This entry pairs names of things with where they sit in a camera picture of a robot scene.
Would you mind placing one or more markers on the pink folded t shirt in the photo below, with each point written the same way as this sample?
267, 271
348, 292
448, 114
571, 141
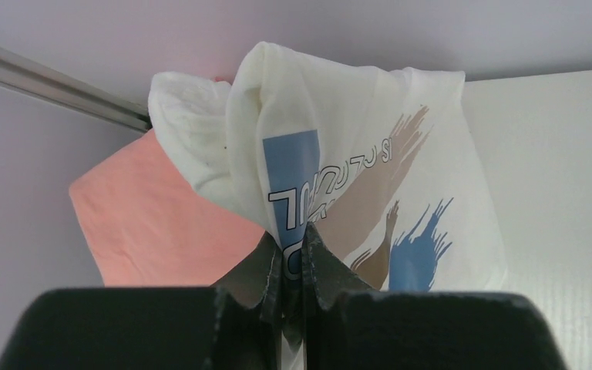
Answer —
145, 226

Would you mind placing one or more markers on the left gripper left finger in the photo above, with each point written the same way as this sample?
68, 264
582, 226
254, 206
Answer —
231, 324

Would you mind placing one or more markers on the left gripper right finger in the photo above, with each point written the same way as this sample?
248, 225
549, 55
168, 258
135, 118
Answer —
350, 325

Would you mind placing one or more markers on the aluminium frame rail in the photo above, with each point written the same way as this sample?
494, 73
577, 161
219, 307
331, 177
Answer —
35, 79

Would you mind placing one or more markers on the white printed t shirt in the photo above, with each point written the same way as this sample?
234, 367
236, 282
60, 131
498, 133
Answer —
382, 163

